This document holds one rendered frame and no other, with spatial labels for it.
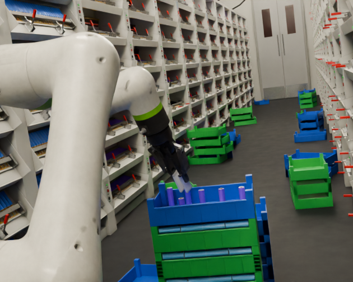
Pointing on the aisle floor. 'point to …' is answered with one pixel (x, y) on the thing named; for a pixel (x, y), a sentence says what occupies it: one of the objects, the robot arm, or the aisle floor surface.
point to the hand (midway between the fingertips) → (182, 181)
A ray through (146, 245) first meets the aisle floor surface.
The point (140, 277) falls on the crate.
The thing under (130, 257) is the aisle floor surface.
